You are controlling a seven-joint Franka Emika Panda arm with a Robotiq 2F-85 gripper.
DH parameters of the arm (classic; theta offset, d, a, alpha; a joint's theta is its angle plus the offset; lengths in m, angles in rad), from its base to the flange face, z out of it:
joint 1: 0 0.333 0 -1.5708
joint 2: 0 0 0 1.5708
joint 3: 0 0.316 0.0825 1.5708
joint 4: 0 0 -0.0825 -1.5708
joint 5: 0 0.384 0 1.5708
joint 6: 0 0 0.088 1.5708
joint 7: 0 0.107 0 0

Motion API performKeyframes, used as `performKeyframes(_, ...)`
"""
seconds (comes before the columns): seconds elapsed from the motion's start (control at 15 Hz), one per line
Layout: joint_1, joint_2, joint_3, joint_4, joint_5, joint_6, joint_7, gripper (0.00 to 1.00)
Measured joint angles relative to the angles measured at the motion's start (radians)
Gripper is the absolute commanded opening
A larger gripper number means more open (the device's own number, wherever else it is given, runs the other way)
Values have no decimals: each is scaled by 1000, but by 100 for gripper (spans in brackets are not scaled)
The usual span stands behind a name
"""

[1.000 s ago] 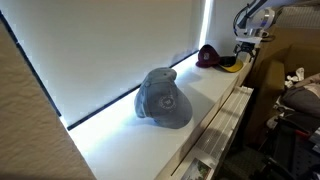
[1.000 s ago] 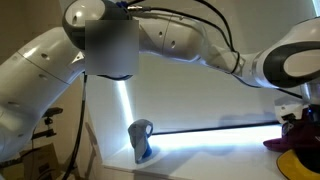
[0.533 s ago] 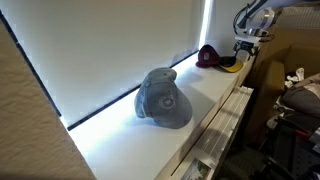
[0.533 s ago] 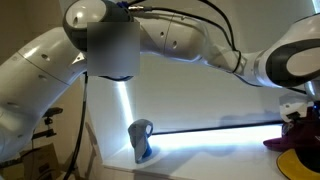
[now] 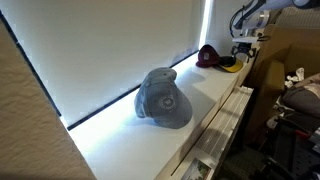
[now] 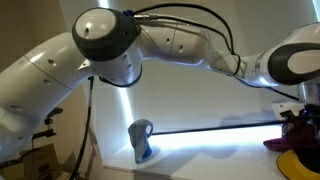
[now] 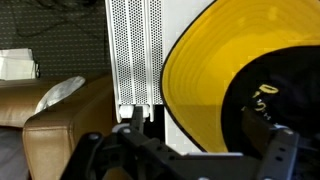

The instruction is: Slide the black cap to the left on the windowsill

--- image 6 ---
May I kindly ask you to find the white roller blind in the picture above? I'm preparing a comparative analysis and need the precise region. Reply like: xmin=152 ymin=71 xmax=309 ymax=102
xmin=59 ymin=0 xmax=320 ymax=136

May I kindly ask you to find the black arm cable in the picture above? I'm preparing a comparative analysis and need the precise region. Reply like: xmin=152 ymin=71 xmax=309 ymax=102
xmin=122 ymin=3 xmax=301 ymax=102

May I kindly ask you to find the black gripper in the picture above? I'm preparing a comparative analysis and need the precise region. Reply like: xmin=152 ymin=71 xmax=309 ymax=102
xmin=301 ymin=103 xmax=320 ymax=127

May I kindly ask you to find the grey cap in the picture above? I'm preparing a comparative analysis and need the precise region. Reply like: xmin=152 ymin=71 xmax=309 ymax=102
xmin=127 ymin=118 xmax=155 ymax=165

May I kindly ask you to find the black hanging cable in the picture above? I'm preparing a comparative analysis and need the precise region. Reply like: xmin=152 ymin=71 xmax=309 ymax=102
xmin=69 ymin=75 xmax=96 ymax=180

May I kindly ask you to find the maroon cap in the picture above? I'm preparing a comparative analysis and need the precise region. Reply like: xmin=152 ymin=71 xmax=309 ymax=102
xmin=262 ymin=114 xmax=320 ymax=155

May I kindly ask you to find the yellow object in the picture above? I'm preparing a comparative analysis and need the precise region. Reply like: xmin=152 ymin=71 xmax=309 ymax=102
xmin=276 ymin=146 xmax=320 ymax=180

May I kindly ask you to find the black tripod stand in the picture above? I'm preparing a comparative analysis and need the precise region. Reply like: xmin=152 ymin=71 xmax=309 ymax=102
xmin=32 ymin=106 xmax=64 ymax=141

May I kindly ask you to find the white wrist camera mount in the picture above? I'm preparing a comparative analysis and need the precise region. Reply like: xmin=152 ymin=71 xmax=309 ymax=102
xmin=271 ymin=99 xmax=306 ymax=122

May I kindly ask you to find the black blind bottom bar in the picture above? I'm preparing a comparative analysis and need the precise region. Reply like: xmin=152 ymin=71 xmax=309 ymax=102
xmin=151 ymin=119 xmax=285 ymax=136

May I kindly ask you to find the small brown cardboard box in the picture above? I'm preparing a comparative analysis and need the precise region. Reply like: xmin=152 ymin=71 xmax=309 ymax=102
xmin=18 ymin=143 xmax=63 ymax=180

